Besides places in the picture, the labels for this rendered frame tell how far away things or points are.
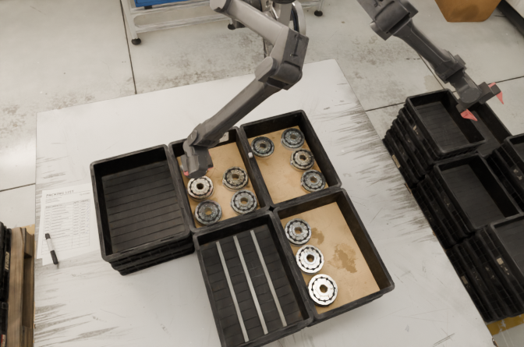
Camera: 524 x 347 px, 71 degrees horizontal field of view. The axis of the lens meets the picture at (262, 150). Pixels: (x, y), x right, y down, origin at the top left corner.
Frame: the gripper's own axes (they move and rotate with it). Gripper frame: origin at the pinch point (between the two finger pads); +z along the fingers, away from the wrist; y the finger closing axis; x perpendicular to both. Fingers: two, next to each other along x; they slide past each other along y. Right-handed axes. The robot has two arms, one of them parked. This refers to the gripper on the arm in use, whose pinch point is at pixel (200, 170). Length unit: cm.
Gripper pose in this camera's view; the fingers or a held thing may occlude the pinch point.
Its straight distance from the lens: 140.5
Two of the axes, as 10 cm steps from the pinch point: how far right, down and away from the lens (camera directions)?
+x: -3.1, -8.4, 4.4
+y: 9.5, -2.7, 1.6
